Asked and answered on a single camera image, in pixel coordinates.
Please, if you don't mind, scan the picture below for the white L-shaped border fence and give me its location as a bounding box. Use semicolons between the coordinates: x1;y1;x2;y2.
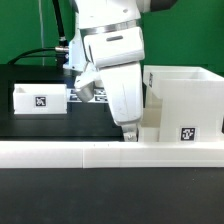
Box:
0;141;224;168

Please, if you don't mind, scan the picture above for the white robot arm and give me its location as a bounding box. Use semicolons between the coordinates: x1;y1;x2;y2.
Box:
63;0;178;142

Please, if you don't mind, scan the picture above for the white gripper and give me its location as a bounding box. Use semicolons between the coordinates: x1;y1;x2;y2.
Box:
74;27;145;134

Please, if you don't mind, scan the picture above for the white drawer cabinet frame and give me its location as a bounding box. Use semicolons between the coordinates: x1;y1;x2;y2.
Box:
142;65;224;142

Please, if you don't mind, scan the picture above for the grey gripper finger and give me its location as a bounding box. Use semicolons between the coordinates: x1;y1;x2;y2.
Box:
122;127;138;142

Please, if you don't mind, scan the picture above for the black cable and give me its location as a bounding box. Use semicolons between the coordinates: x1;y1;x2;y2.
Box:
7;0;70;66

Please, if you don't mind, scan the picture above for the fiducial marker sheet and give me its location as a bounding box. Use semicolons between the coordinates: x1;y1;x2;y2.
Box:
67;88;108;103

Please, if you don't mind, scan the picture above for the white drawer box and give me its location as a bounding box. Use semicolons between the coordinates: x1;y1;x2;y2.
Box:
13;84;67;114

